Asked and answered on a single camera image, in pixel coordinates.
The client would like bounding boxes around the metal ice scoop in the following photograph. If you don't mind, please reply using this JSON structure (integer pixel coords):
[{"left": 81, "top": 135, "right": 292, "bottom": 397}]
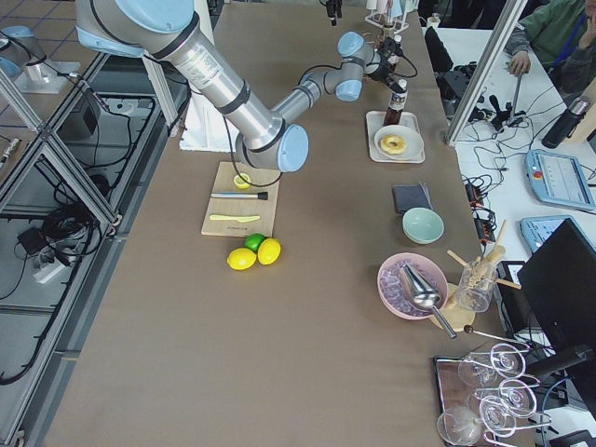
[{"left": 400, "top": 264, "right": 456, "bottom": 339}]

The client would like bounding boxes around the clear glass pitcher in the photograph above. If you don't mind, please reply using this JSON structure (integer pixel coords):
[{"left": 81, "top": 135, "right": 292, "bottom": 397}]
[{"left": 455, "top": 259, "right": 496, "bottom": 313}]

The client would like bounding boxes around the yellow ring donut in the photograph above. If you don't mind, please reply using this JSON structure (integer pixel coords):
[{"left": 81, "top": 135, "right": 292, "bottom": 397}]
[{"left": 379, "top": 134, "right": 408, "bottom": 156}]

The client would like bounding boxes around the yellow lemon near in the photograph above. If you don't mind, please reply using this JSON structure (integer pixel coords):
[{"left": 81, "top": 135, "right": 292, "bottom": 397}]
[{"left": 226, "top": 247, "right": 257, "bottom": 271}]

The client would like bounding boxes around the black mirror tray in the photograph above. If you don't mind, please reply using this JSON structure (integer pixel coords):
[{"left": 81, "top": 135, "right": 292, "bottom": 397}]
[{"left": 432, "top": 357, "right": 480, "bottom": 416}]

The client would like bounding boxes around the metal muddler black tip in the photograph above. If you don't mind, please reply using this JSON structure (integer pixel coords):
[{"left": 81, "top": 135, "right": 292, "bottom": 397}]
[{"left": 210, "top": 191, "right": 269, "bottom": 200}]

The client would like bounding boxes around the yellow lemon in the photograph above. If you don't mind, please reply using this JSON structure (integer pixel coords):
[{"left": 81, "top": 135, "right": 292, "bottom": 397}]
[
  {"left": 226, "top": 247, "right": 257, "bottom": 271},
  {"left": 257, "top": 237, "right": 281, "bottom": 265}
]

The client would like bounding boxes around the wine glass upper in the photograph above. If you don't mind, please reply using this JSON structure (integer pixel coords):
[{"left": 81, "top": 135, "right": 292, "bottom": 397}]
[{"left": 457, "top": 343, "right": 526, "bottom": 387}]

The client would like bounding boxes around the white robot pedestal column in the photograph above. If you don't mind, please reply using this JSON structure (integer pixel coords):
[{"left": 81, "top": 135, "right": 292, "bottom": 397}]
[{"left": 178, "top": 0, "right": 224, "bottom": 154}]

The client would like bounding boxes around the round stemless glass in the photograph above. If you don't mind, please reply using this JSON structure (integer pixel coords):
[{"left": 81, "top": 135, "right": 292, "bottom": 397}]
[{"left": 437, "top": 405, "right": 484, "bottom": 446}]

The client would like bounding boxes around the person in green jacket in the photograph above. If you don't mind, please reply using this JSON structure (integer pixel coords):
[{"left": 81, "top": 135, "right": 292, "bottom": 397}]
[{"left": 505, "top": 1, "right": 595, "bottom": 95}]

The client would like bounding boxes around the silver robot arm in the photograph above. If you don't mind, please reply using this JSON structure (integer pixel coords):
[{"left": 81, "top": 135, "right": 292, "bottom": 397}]
[{"left": 75, "top": 0, "right": 400, "bottom": 172}]

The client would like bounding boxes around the yellow lemon far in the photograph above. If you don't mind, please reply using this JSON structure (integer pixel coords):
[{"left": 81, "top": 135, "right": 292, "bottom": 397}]
[{"left": 257, "top": 237, "right": 281, "bottom": 265}]

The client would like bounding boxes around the copper wire bottle rack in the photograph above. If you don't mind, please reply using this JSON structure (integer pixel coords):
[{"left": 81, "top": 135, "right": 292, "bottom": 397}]
[{"left": 363, "top": 33, "right": 387, "bottom": 74}]

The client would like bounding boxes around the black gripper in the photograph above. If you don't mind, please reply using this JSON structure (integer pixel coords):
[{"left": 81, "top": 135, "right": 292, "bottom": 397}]
[
  {"left": 323, "top": 0, "right": 343, "bottom": 26},
  {"left": 367, "top": 61, "right": 404, "bottom": 93}
]

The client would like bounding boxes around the black computer monitor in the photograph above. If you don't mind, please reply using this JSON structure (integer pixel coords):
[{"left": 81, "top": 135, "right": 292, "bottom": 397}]
[{"left": 519, "top": 219, "right": 595, "bottom": 350}]

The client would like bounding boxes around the tea bottle white cap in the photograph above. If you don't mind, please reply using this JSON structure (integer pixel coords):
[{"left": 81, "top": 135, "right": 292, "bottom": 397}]
[{"left": 383, "top": 79, "right": 408, "bottom": 126}]

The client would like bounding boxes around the wooden mug tree stand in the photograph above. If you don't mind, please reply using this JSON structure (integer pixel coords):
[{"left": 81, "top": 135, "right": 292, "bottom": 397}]
[{"left": 447, "top": 220, "right": 522, "bottom": 313}]

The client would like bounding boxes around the grey folded cloth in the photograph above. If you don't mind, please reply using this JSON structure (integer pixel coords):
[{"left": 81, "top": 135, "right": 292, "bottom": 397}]
[{"left": 391, "top": 183, "right": 433, "bottom": 215}]

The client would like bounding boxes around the black water bottle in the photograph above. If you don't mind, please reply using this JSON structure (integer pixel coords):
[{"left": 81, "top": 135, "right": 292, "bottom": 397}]
[{"left": 541, "top": 96, "right": 591, "bottom": 149}]

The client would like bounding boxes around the wine glass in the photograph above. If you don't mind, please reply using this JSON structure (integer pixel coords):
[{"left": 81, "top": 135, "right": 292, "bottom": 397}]
[
  {"left": 471, "top": 379, "right": 537, "bottom": 417},
  {"left": 479, "top": 396, "right": 517, "bottom": 438},
  {"left": 457, "top": 343, "right": 526, "bottom": 387}
]

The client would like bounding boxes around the wooden cutting board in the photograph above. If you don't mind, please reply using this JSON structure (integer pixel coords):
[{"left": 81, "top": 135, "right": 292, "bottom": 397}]
[{"left": 201, "top": 161, "right": 280, "bottom": 237}]

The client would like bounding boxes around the metal reacher grabber rod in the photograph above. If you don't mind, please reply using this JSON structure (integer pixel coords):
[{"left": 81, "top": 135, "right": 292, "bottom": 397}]
[{"left": 506, "top": 73, "right": 523, "bottom": 127}]

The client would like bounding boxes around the aluminium frame post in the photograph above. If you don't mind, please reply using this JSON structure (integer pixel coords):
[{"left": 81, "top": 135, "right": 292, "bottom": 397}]
[{"left": 444, "top": 0, "right": 527, "bottom": 147}]

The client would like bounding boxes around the wine glass lower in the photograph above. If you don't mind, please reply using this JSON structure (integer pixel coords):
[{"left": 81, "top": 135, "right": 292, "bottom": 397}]
[{"left": 479, "top": 396, "right": 517, "bottom": 438}]

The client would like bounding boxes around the cream serving tray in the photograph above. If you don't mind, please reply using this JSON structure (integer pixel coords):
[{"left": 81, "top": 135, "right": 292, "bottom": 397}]
[{"left": 365, "top": 111, "right": 426, "bottom": 164}]

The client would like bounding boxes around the yellow plastic knife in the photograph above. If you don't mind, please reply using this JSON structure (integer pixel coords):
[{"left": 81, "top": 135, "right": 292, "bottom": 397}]
[{"left": 209, "top": 214, "right": 261, "bottom": 224}]

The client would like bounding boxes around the person's hand on table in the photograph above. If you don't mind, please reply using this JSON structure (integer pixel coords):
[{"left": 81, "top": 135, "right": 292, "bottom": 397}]
[{"left": 508, "top": 50, "right": 531, "bottom": 75}]

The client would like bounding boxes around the white round plate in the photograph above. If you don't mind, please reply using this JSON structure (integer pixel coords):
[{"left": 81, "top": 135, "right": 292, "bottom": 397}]
[{"left": 373, "top": 125, "right": 424, "bottom": 161}]

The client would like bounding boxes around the tea bottle in rack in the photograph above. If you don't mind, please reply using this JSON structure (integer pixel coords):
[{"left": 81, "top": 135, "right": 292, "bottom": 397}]
[
  {"left": 385, "top": 35, "right": 402, "bottom": 72},
  {"left": 378, "top": 21, "right": 394, "bottom": 44}
]

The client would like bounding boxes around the pink bowl with ice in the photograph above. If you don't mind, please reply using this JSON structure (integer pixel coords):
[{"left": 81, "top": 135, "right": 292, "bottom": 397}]
[{"left": 377, "top": 252, "right": 448, "bottom": 320}]

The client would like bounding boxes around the wine glass middle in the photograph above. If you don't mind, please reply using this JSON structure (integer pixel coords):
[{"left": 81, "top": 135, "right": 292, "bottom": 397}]
[{"left": 471, "top": 379, "right": 537, "bottom": 417}]

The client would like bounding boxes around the white wire cup rack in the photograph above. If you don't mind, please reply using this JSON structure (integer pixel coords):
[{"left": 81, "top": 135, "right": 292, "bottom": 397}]
[{"left": 364, "top": 0, "right": 417, "bottom": 34}]

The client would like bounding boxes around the blue teach pendant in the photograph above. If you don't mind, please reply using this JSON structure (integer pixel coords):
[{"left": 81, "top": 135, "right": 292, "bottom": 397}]
[
  {"left": 524, "top": 150, "right": 595, "bottom": 211},
  {"left": 519, "top": 214, "right": 586, "bottom": 253}
]

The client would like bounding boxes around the green ceramic bowl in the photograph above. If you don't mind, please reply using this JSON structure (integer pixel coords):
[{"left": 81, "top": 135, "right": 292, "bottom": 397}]
[{"left": 402, "top": 208, "right": 444, "bottom": 245}]

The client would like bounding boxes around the green lime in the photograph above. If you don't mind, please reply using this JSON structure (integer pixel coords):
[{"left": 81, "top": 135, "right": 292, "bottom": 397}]
[{"left": 244, "top": 233, "right": 266, "bottom": 252}]

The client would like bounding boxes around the half lemon slice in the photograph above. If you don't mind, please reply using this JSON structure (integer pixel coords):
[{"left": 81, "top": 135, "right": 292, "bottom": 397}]
[{"left": 233, "top": 172, "right": 251, "bottom": 190}]

